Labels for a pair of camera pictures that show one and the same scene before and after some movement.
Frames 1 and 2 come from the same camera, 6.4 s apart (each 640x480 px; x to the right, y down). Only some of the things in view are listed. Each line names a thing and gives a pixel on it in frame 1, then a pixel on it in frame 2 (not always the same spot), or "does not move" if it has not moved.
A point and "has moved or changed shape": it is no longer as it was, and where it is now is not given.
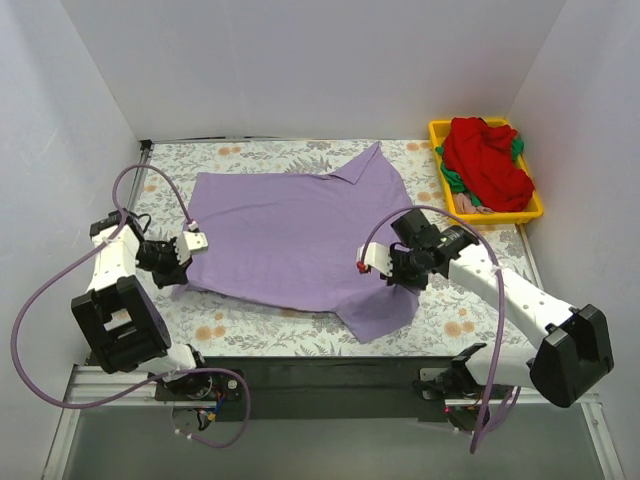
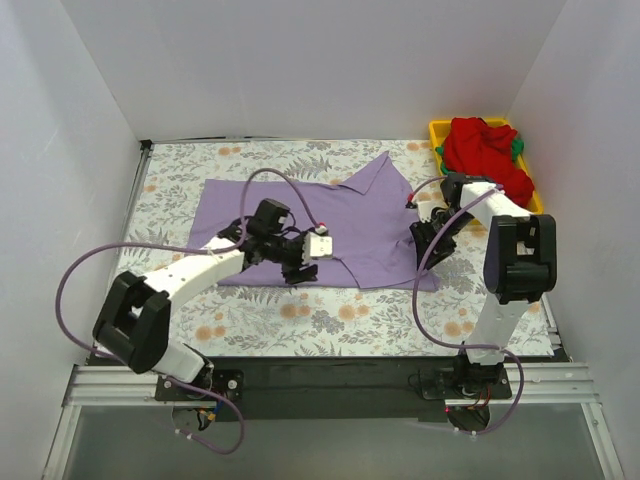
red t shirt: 482,157 does not move
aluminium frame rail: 89,387 does not move
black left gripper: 173,270 -> 296,267
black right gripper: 401,275 -> 430,240
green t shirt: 452,181 does not move
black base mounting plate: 321,390 does not move
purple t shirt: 293,241 has moved or changed shape
